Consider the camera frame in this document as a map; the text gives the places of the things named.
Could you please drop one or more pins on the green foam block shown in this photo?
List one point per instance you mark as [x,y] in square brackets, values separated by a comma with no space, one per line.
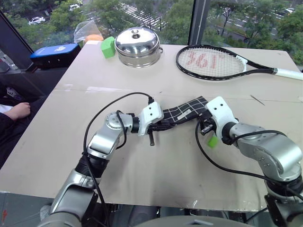
[107,48]

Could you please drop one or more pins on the dark slanted window frame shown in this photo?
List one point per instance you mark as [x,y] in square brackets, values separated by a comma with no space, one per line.
[14,37]

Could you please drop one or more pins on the bystander bare hand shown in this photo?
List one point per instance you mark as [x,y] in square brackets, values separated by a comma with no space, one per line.
[20,111]

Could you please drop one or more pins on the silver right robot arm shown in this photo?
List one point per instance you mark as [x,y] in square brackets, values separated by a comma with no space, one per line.
[272,151]

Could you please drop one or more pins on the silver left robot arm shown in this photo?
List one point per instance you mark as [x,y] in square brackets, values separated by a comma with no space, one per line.
[104,138]

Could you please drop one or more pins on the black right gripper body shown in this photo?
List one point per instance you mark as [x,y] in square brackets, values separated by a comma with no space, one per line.
[206,121]

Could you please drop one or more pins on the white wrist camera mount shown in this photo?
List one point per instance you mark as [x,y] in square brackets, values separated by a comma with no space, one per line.
[221,111]
[151,114]

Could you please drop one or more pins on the dark window frame pillar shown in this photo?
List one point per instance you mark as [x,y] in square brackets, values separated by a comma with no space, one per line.
[197,22]

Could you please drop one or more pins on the bystander dark clothing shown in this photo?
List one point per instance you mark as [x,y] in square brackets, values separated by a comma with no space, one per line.
[11,134]

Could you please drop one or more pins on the orange round object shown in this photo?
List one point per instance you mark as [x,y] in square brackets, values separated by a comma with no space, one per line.
[94,37]

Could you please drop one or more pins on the black white tennis racket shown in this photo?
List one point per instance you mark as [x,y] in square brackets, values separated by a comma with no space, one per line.
[258,66]

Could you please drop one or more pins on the small green cube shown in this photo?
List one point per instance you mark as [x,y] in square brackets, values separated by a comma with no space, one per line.
[212,142]

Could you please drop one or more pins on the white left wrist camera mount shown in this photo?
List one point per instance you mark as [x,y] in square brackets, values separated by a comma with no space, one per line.
[151,114]

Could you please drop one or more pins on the clear plastic bag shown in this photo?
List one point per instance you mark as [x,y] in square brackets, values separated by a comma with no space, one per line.
[85,27]

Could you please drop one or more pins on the stainless steel pot lid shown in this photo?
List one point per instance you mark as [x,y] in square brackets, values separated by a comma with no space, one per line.
[136,40]

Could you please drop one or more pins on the blue plastic case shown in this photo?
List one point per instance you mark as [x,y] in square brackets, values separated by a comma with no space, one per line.
[54,53]

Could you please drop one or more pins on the black white grid pouch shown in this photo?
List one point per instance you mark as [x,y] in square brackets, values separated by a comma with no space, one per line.
[187,108]

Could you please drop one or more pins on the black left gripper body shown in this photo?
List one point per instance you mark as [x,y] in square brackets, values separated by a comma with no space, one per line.
[158,125]

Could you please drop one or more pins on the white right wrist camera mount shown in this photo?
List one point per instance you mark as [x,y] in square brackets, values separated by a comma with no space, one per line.
[221,111]

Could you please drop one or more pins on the white parked car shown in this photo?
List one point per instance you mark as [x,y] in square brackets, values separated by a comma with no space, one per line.
[36,20]

